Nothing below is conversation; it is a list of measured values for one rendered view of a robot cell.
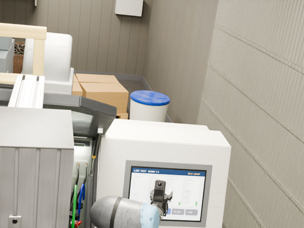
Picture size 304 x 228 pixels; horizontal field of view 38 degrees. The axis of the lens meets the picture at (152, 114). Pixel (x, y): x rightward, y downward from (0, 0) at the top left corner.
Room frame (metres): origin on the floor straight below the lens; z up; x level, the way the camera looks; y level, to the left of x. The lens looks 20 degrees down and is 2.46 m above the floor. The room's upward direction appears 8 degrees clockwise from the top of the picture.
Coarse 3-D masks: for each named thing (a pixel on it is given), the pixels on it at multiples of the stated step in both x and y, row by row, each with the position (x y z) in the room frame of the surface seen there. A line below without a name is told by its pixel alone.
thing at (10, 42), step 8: (0, 40) 5.85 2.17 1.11; (8, 40) 5.87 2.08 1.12; (0, 48) 5.85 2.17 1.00; (8, 48) 5.87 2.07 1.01; (0, 56) 5.53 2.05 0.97; (8, 56) 5.87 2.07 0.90; (0, 64) 5.46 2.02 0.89; (8, 64) 5.88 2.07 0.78; (0, 72) 5.46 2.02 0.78; (8, 72) 5.83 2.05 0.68; (0, 88) 5.45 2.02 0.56
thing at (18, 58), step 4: (16, 44) 7.62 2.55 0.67; (20, 44) 7.57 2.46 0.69; (24, 44) 7.61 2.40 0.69; (16, 48) 7.53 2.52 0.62; (20, 48) 7.39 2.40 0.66; (16, 52) 7.27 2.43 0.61; (20, 52) 7.27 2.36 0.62; (16, 56) 6.92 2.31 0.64; (20, 56) 6.95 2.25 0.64; (16, 60) 6.92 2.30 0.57; (20, 60) 6.95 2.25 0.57; (16, 64) 6.92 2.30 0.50; (20, 64) 6.95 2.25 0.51; (16, 68) 6.92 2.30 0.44; (20, 68) 6.95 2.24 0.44; (16, 72) 6.92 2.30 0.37; (20, 72) 6.95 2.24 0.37
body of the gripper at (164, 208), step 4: (152, 196) 1.71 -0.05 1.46; (164, 196) 1.71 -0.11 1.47; (164, 200) 1.68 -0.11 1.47; (152, 204) 1.63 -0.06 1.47; (156, 204) 1.63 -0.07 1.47; (164, 204) 1.67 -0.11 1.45; (160, 208) 1.62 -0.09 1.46; (164, 208) 1.67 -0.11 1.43; (164, 212) 1.67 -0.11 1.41; (164, 216) 1.67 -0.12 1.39
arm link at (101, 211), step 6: (102, 198) 1.30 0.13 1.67; (108, 198) 1.28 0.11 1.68; (114, 198) 1.28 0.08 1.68; (96, 204) 1.28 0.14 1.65; (102, 204) 1.26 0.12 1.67; (108, 204) 1.25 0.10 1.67; (90, 210) 1.30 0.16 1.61; (96, 210) 1.26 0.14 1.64; (102, 210) 1.24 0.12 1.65; (108, 210) 1.24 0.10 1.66; (90, 216) 1.29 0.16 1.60; (96, 216) 1.25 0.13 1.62; (102, 216) 1.23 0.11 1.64; (108, 216) 1.23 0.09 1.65; (96, 222) 1.25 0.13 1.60; (102, 222) 1.23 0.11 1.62; (108, 222) 1.22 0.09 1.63
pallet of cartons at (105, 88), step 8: (80, 80) 6.51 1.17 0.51; (88, 80) 6.57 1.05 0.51; (96, 80) 6.64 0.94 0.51; (104, 80) 6.70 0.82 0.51; (112, 80) 6.76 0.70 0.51; (80, 88) 6.10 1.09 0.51; (88, 88) 6.16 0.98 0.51; (96, 88) 6.21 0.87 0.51; (104, 88) 6.27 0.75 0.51; (112, 88) 6.32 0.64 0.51; (120, 88) 6.38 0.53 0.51; (88, 96) 6.00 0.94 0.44; (96, 96) 6.05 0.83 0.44; (104, 96) 6.10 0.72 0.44; (112, 96) 6.15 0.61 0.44; (120, 96) 6.20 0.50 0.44; (112, 104) 6.16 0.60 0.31; (120, 104) 6.21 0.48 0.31; (120, 112) 6.21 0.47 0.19
